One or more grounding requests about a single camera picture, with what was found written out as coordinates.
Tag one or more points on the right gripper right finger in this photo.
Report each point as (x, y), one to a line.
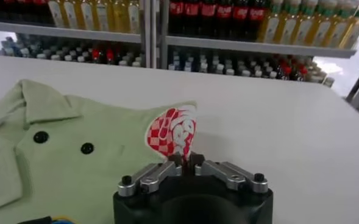
(228, 176)

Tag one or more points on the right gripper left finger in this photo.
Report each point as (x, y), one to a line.
(154, 178)

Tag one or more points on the green polo shirt red print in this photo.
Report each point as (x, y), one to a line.
(75, 170)

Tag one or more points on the small white-cap dark bottle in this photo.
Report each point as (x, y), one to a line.
(229, 71)
(55, 57)
(40, 55)
(272, 74)
(245, 73)
(81, 58)
(68, 58)
(258, 73)

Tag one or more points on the dark green water bottle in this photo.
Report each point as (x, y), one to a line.
(219, 68)
(8, 51)
(203, 67)
(23, 52)

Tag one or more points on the small red-cap cola bottle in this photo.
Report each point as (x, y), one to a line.
(286, 70)
(96, 54)
(302, 71)
(110, 55)

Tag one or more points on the grey metal shelf unit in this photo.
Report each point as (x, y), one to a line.
(75, 33)
(243, 45)

